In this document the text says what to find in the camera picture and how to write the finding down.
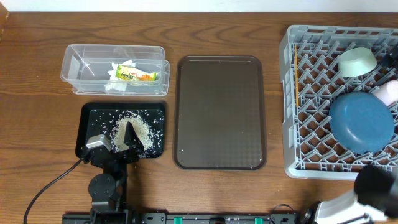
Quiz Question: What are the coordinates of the white rice pile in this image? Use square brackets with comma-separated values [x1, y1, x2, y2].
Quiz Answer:
[110, 109, 165, 158]

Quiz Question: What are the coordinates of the pink cup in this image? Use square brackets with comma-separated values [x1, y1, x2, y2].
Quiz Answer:
[373, 80, 398, 106]

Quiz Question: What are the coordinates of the mint green bowl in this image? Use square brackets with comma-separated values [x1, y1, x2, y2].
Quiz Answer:
[338, 47, 377, 77]

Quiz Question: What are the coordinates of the white napkin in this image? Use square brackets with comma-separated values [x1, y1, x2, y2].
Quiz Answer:
[105, 62, 127, 92]

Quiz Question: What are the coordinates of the green yellow snack wrapper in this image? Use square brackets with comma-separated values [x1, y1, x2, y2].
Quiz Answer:
[116, 65, 157, 81]

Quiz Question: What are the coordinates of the dark blue plate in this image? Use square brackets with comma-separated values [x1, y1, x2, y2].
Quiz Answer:
[329, 91, 395, 154]

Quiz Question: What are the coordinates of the wooden chopstick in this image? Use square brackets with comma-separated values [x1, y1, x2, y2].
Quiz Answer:
[294, 45, 300, 108]

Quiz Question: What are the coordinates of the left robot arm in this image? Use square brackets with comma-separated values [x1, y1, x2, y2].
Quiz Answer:
[80, 122, 144, 223]

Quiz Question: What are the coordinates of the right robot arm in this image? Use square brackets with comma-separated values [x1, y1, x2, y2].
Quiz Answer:
[310, 80, 397, 223]

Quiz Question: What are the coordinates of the grey dishwasher rack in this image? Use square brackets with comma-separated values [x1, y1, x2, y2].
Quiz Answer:
[279, 25, 397, 180]

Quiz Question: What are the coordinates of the black plastic tray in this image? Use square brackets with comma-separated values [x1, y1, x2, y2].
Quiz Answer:
[75, 102, 165, 156]

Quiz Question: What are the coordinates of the clear plastic bin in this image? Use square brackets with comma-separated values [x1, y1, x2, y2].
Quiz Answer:
[60, 44, 170, 96]

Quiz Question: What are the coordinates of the brown serving tray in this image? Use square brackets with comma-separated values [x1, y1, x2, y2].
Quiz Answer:
[173, 55, 267, 170]

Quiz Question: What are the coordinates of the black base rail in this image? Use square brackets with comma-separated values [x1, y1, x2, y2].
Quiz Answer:
[62, 205, 314, 224]

